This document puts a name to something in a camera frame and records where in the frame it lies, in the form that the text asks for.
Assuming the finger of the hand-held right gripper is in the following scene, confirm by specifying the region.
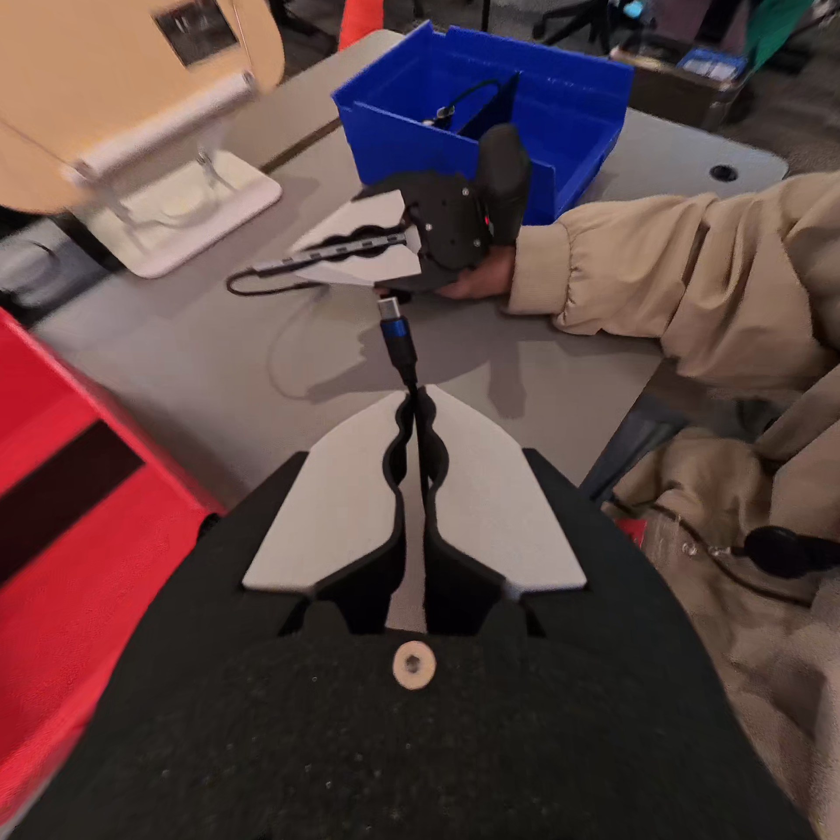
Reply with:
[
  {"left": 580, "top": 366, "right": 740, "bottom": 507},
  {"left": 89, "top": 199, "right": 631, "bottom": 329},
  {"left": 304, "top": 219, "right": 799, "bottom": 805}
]
[
  {"left": 289, "top": 189, "right": 412, "bottom": 253},
  {"left": 294, "top": 238, "right": 424, "bottom": 287}
]

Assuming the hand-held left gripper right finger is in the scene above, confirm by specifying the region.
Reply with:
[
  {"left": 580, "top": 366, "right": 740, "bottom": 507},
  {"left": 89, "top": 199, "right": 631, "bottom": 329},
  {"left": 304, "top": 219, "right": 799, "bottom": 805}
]
[{"left": 424, "top": 385, "right": 588, "bottom": 635}]

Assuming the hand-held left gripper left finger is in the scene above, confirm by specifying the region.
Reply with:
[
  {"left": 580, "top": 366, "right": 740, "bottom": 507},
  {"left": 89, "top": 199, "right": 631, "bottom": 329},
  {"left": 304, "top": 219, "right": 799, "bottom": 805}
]
[{"left": 241, "top": 390, "right": 406, "bottom": 635}]

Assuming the black cable blue-ring plug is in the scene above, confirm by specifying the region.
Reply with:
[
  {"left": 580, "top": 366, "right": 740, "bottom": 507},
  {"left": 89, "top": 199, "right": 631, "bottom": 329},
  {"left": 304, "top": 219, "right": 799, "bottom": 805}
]
[{"left": 377, "top": 295, "right": 424, "bottom": 500}]

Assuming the blue plastic bin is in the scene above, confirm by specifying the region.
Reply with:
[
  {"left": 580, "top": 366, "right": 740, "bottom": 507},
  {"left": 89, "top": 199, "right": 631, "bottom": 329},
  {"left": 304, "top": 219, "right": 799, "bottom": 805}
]
[{"left": 331, "top": 20, "right": 634, "bottom": 226}]

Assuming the red plastic bin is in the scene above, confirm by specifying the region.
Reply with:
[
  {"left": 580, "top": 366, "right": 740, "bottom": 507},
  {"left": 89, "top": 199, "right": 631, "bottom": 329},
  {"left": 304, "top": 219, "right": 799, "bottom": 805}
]
[{"left": 0, "top": 308, "right": 224, "bottom": 815}]

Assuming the person's right hand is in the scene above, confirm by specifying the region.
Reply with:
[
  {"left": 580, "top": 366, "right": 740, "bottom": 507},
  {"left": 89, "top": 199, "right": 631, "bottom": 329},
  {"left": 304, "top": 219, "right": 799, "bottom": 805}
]
[{"left": 438, "top": 245, "right": 521, "bottom": 301}]

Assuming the black blue-bin divider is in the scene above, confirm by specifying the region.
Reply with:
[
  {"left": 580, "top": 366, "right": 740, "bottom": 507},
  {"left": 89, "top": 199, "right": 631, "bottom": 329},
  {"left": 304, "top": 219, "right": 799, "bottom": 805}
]
[{"left": 456, "top": 71, "right": 522, "bottom": 142}]

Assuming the orange traffic cone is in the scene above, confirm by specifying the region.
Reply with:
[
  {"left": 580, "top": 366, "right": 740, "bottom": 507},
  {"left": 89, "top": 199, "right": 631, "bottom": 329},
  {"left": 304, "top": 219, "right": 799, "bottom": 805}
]
[{"left": 338, "top": 0, "right": 385, "bottom": 52}]

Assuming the brown storage box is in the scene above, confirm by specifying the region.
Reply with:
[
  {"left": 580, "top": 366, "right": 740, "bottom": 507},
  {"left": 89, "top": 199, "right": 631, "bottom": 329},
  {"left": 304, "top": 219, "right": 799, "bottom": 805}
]
[{"left": 610, "top": 33, "right": 752, "bottom": 129}]

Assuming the black red-bin divider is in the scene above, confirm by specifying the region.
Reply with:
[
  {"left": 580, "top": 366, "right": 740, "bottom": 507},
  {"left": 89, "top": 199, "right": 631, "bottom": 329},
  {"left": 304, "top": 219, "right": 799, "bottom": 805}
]
[{"left": 0, "top": 420, "right": 145, "bottom": 585}]

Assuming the wooden board stand white base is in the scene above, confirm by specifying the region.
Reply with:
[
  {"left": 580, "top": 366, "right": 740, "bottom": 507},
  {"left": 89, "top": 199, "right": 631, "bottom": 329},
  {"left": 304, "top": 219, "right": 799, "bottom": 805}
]
[{"left": 0, "top": 0, "right": 286, "bottom": 280}]

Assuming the thin black cable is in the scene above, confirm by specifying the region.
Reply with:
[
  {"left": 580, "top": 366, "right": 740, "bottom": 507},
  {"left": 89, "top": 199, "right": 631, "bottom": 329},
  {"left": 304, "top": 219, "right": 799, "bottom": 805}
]
[{"left": 420, "top": 79, "right": 505, "bottom": 129}]

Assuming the black strap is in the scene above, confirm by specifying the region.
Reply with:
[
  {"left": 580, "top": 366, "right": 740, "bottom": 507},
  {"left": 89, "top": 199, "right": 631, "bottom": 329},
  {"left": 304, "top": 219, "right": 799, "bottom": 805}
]
[{"left": 607, "top": 499, "right": 840, "bottom": 608}]

